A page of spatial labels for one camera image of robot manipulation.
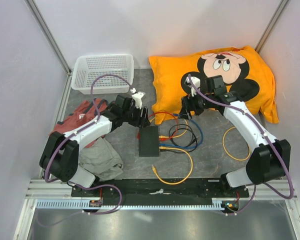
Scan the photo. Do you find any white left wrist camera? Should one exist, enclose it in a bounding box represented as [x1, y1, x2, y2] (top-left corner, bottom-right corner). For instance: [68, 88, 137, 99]
[130, 88, 145, 109]

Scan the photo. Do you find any red cloth garment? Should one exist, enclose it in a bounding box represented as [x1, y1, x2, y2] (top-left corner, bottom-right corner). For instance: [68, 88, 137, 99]
[51, 98, 109, 134]

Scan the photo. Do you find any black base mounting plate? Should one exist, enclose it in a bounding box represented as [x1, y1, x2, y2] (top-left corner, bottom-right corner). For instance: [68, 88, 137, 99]
[71, 178, 250, 199]

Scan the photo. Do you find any orange Mickey Mouse pillow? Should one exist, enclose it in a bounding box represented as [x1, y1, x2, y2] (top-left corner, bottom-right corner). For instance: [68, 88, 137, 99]
[148, 46, 279, 125]

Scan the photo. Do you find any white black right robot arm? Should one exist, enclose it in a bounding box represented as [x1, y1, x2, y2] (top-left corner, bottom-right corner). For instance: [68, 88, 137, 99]
[179, 74, 293, 197]

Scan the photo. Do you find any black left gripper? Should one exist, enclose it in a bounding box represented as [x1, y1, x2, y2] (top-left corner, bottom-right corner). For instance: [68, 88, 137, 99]
[122, 102, 150, 129]

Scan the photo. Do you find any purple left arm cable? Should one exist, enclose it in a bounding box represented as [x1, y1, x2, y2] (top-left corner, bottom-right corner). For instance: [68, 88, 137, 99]
[44, 73, 137, 191]

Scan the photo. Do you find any grey cloth garment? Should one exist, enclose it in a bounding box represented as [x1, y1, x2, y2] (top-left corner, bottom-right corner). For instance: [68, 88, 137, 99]
[78, 138, 124, 181]

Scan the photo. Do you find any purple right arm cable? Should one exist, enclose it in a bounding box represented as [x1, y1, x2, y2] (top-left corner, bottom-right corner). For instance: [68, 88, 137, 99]
[181, 73, 295, 216]

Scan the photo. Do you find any red ethernet cable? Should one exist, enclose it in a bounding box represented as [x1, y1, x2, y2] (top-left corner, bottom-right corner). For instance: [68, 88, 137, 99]
[136, 111, 179, 141]

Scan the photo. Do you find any black network switch box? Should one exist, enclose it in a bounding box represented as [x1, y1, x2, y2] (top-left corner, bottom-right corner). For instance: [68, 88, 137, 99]
[138, 126, 160, 157]

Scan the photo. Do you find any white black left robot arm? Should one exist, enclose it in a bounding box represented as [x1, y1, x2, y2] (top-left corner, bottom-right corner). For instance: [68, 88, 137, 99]
[39, 91, 150, 197]

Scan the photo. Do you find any white perforated plastic basket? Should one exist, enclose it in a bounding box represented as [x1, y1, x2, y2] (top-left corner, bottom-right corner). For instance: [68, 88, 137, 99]
[71, 54, 134, 95]

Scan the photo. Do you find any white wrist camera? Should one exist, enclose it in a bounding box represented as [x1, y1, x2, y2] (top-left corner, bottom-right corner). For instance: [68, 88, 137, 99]
[130, 88, 145, 109]
[185, 75, 201, 97]

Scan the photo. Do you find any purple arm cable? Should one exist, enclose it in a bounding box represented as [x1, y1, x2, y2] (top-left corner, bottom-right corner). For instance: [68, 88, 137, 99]
[181, 73, 295, 216]
[44, 73, 137, 191]

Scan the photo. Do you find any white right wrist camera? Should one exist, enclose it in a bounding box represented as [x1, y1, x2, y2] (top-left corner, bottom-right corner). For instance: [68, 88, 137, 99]
[185, 75, 201, 97]

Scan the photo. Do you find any long yellow ethernet cable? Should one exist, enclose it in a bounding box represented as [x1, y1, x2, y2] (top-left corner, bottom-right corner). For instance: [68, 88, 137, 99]
[151, 147, 193, 186]

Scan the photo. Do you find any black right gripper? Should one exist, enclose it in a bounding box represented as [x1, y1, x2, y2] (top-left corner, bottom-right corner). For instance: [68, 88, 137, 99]
[177, 87, 214, 121]

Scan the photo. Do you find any grey slotted cable duct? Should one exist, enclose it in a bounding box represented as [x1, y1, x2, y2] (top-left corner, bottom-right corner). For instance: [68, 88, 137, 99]
[36, 199, 225, 211]

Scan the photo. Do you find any black ethernet cable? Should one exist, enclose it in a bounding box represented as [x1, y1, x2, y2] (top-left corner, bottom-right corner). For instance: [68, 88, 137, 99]
[168, 123, 199, 154]

